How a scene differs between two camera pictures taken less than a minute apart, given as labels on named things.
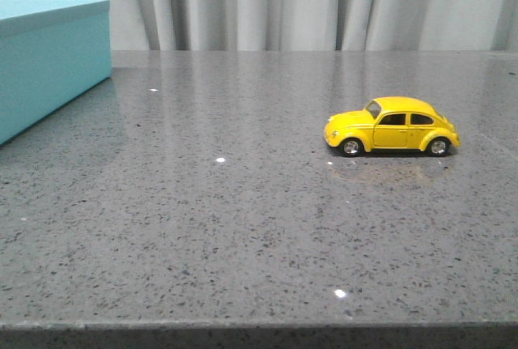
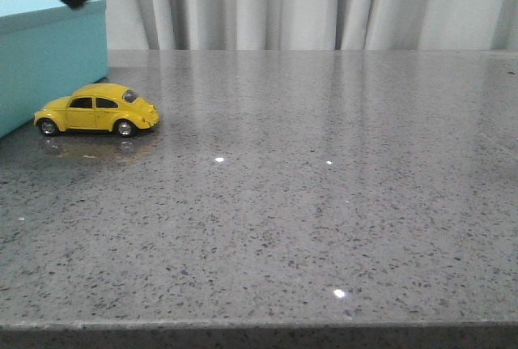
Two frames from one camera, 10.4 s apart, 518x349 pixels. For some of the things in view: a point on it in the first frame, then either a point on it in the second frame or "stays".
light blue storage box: [52, 52] stays
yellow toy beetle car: [392, 123] → [97, 107]
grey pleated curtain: [287, 6] stays
